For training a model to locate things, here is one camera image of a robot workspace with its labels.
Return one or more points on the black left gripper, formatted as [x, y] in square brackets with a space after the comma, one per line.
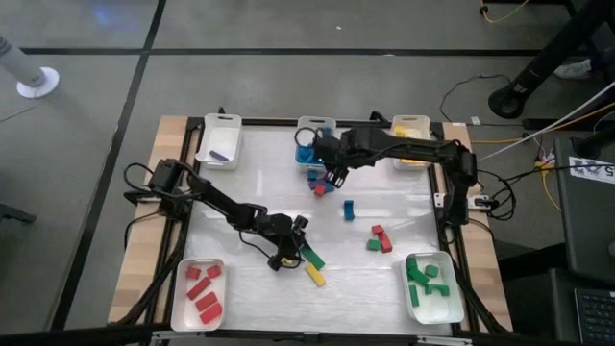
[283, 233]

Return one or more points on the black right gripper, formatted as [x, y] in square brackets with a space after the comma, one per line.
[336, 151]

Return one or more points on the blue bar block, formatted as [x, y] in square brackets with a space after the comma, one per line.
[302, 156]

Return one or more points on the blue cylinder block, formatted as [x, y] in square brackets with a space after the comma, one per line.
[327, 131]

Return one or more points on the yellow cube block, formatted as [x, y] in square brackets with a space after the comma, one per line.
[408, 162]

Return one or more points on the purple bar block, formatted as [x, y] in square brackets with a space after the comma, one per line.
[219, 155]
[314, 184]

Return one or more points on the green cube block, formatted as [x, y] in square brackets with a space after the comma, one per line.
[374, 244]
[411, 263]
[432, 270]

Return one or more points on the green bar block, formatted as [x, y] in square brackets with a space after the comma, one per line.
[313, 258]
[419, 277]

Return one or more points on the green blocks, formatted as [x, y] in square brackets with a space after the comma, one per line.
[413, 296]

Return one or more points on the green arch block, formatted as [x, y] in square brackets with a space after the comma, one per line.
[438, 290]

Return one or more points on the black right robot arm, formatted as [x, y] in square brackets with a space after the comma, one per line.
[413, 149]

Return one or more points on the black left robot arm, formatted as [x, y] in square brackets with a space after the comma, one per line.
[211, 194]

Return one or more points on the blue cube block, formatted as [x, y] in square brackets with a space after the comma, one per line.
[312, 175]
[330, 189]

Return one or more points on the white plastic bin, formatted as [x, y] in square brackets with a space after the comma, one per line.
[439, 310]
[221, 137]
[302, 126]
[418, 126]
[185, 317]

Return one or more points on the white plastic table sheet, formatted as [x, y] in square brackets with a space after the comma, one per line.
[250, 307]

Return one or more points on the black floor stand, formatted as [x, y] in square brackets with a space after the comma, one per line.
[509, 98]

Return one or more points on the white paper label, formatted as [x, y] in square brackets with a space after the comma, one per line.
[591, 170]

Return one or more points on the black computer case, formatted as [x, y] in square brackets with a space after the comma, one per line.
[586, 230]

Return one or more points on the person's shoe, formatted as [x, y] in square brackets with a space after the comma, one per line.
[572, 70]

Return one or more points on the dark grey furniture leg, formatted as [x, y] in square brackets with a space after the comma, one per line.
[17, 214]

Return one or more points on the white pole with round base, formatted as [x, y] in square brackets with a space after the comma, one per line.
[38, 84]

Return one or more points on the black keyboard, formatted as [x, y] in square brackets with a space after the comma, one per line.
[596, 317]

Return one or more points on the black frame clamp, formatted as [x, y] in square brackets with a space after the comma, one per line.
[221, 111]
[378, 116]

